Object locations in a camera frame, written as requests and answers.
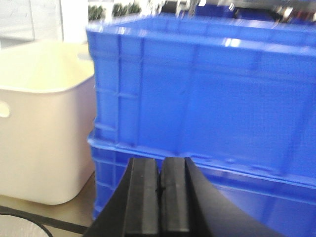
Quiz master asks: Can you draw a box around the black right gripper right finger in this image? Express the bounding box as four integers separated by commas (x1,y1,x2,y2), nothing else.
160,158,282,237

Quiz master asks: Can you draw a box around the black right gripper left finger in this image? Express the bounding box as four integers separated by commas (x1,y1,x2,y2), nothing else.
83,158,160,237

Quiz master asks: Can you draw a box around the cream plate black rim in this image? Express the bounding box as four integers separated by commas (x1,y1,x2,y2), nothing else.
0,214,52,237

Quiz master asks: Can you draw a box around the lower blue plastic crate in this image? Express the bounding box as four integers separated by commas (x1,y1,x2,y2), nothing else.
87,135,316,237

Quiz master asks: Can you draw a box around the blue plastic crate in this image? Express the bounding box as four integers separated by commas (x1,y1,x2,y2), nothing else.
87,135,316,237
86,16,316,186

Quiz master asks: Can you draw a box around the cream plastic storage bin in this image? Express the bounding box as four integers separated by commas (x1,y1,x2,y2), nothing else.
0,41,96,205

